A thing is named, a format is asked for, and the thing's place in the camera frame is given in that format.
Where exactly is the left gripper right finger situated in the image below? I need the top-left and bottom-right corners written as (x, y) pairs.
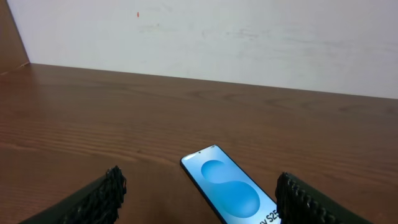
top-left (275, 172), bottom-right (371, 224)

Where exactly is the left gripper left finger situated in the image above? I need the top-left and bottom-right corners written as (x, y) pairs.
top-left (21, 166), bottom-right (127, 224)

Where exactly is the blue Galaxy smartphone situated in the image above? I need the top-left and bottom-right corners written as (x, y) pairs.
top-left (180, 145), bottom-right (282, 224)

